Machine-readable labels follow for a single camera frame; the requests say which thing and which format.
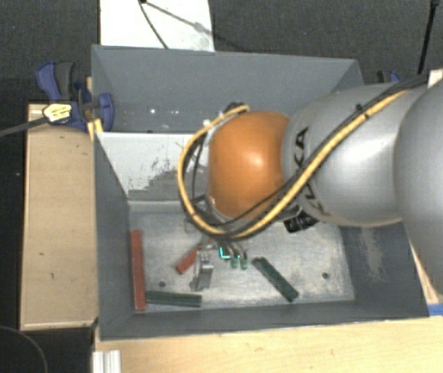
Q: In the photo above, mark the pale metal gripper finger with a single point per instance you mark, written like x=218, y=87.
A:
x=196, y=279
x=207, y=273

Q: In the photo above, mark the short red-brown flat block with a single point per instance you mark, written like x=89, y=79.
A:
x=186, y=263

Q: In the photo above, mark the dark green flat block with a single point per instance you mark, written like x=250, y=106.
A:
x=276, y=279
x=174, y=298

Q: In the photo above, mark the long red-brown flat block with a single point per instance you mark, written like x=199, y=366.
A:
x=138, y=270

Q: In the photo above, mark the pale wood flat board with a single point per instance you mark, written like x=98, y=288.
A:
x=58, y=216

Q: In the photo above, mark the grey metal bin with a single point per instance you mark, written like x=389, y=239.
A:
x=159, y=88

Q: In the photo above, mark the black cylinder on white bracket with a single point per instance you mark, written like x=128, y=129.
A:
x=299, y=222

